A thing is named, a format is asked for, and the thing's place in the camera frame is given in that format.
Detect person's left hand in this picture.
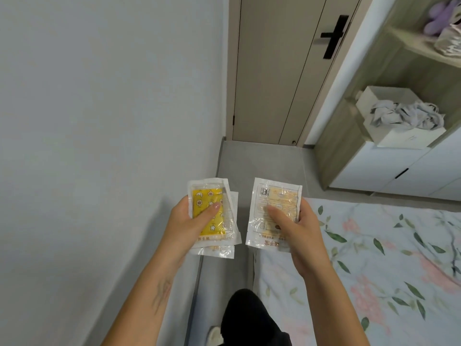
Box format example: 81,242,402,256
164,196,222,274

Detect person's right hand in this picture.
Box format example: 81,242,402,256
266,197,330,280

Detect white box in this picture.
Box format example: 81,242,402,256
354,86,447,149

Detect wooden shelf unit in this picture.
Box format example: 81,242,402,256
315,0,461,190

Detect clear plastic container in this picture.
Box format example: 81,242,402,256
434,23,461,58

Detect person's left forearm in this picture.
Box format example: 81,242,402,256
102,262,188,346

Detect person's right forearm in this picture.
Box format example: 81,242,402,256
302,262,372,346

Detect person's left white shoe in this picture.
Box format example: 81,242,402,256
207,326,224,346

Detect floral bed sheet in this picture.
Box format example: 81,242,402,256
252,198,461,346

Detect black shorts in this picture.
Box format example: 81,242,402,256
220,288,292,346

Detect beige door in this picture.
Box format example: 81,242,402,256
225,0,375,148
233,0,363,145

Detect gray crumpled clothes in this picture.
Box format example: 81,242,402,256
370,99,446,131

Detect purple plush toy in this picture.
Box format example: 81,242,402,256
423,0,461,37

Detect black door handle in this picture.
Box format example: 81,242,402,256
320,14,350,60

